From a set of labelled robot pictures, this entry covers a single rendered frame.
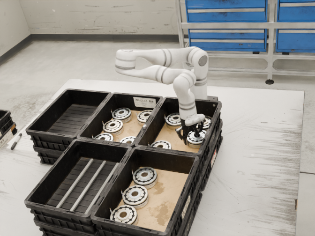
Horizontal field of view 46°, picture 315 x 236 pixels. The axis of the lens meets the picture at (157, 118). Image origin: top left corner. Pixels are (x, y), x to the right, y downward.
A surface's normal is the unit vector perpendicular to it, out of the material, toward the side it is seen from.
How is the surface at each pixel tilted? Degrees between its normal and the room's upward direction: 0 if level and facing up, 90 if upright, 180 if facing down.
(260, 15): 90
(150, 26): 90
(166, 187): 0
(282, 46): 90
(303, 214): 0
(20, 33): 90
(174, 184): 0
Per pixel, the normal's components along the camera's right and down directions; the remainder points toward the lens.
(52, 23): -0.32, 0.59
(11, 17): 0.93, 0.08
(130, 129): -0.15, -0.80
